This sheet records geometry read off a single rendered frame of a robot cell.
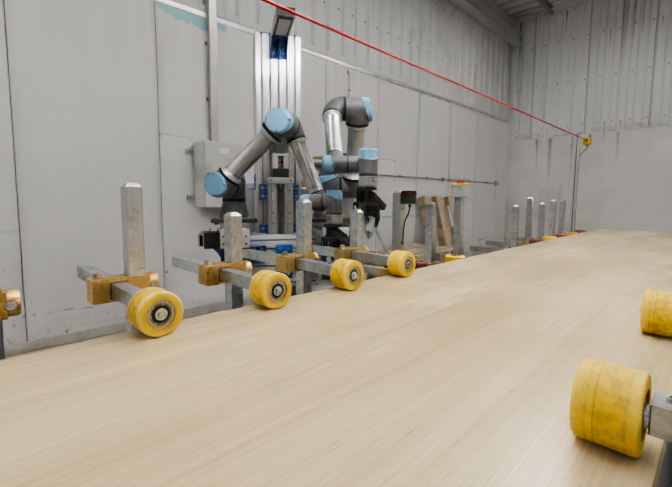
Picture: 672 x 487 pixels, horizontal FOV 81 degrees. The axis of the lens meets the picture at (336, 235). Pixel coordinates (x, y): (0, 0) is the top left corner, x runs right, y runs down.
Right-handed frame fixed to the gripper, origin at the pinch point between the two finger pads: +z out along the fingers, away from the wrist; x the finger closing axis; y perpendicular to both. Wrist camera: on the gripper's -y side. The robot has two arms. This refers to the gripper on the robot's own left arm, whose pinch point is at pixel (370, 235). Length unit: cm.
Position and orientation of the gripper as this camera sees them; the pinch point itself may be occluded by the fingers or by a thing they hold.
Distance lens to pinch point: 163.7
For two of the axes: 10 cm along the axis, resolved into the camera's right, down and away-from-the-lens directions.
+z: -0.1, 10.0, 1.0
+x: 7.1, 0.7, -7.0
